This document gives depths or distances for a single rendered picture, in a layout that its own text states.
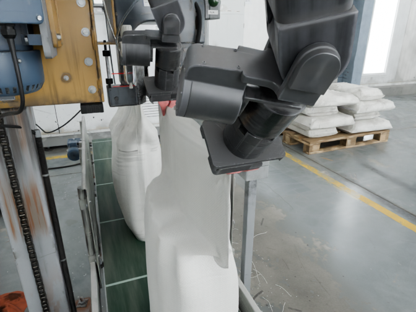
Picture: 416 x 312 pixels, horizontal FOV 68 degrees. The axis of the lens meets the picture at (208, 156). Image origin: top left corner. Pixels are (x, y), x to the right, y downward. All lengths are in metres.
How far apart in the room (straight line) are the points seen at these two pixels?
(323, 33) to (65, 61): 0.73
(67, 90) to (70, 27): 0.16
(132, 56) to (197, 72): 0.43
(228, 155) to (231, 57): 0.13
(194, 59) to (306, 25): 0.10
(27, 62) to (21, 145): 0.35
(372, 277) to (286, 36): 1.79
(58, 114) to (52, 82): 2.81
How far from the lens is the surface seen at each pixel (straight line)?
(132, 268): 1.27
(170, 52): 0.69
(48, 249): 1.16
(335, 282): 1.86
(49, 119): 3.74
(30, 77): 0.73
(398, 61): 7.91
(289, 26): 0.25
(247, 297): 1.09
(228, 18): 4.74
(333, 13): 0.26
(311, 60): 0.26
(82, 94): 0.91
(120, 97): 0.90
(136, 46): 0.70
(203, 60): 0.28
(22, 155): 1.02
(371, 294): 1.87
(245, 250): 1.13
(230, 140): 0.37
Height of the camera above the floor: 1.19
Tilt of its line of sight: 21 degrees down
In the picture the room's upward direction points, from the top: straight up
